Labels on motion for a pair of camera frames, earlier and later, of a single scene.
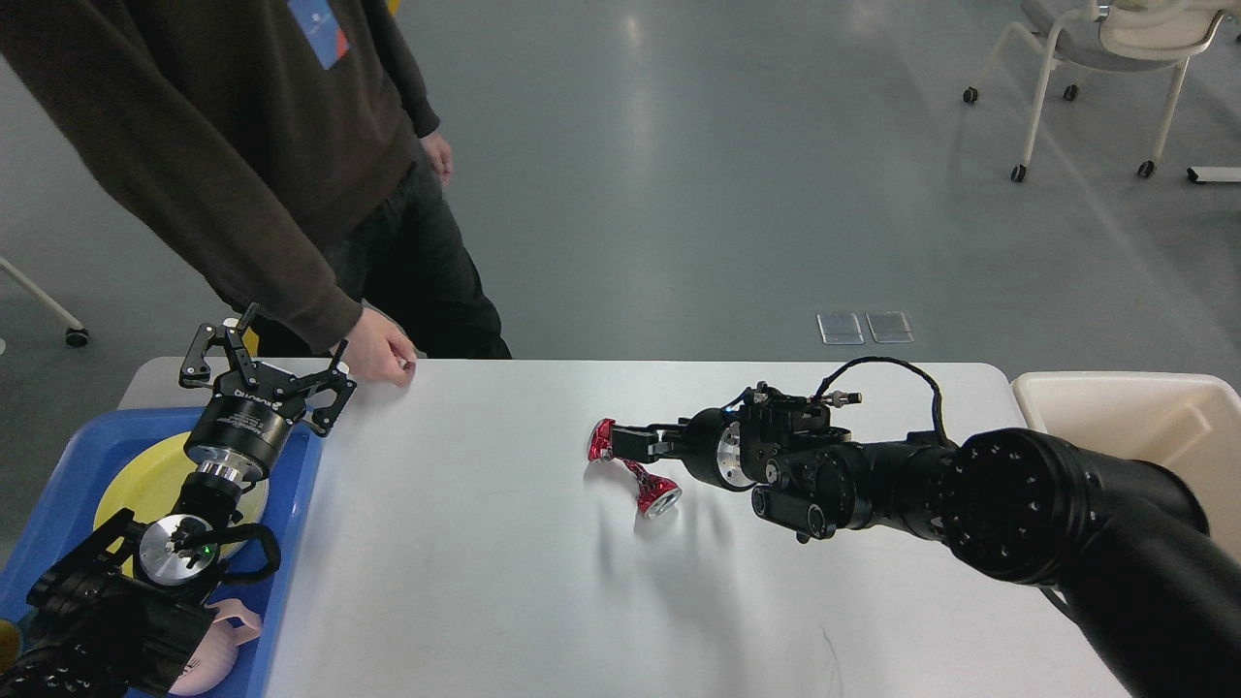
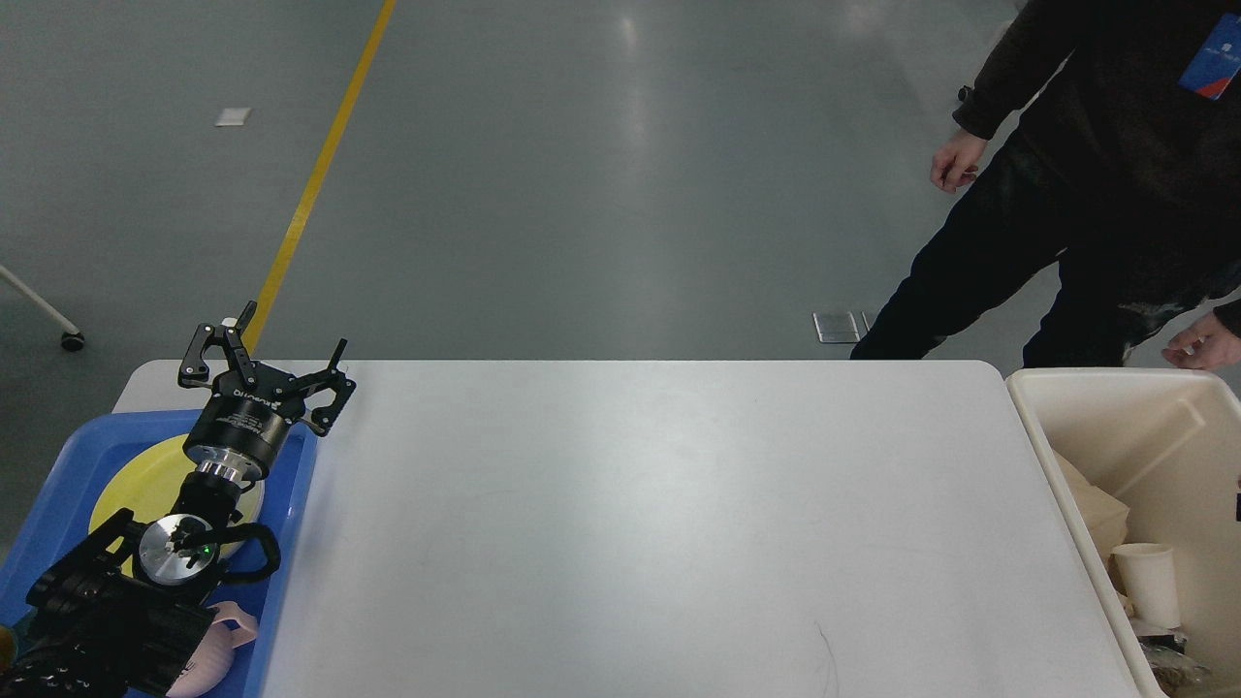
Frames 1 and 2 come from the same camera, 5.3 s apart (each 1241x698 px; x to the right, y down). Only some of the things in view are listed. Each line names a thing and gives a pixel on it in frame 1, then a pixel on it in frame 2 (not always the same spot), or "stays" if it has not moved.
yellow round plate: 147,480 stays
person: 293,146 → 1116,128
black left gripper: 242,429 stays
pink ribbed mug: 216,650 stays
